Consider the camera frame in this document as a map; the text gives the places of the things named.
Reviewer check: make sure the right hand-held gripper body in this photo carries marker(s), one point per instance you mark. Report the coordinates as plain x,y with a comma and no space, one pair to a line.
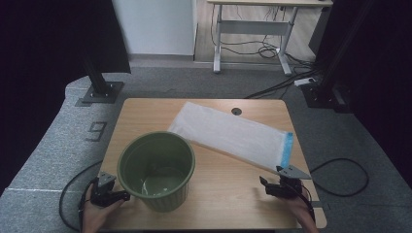
286,189

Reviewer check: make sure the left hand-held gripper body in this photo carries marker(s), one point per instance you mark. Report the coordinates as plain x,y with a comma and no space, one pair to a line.
103,194

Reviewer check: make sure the green plastic bin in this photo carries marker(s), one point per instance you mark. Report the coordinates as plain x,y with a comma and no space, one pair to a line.
152,155

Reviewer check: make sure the white plastic bag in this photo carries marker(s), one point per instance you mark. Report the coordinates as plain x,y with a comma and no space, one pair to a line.
226,132

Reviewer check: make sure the person's left hand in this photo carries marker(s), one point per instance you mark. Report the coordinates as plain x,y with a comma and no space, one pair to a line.
94,218

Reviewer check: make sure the person's right hand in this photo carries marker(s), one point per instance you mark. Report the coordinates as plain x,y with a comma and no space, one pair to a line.
302,213

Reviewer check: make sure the round table grommet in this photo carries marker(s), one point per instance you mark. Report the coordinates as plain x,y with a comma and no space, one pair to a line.
236,111

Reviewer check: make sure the black metal stand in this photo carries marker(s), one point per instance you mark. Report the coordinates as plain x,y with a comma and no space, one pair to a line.
97,81
324,93

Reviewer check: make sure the white power strip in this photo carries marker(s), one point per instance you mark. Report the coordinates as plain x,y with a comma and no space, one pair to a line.
304,82

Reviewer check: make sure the black curtain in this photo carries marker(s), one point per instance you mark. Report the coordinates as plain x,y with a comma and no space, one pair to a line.
388,64
39,48

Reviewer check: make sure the white partition panel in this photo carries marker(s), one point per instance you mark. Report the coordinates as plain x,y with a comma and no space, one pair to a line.
155,26

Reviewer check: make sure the white metal-frame desk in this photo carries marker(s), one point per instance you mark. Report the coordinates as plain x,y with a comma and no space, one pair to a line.
252,27

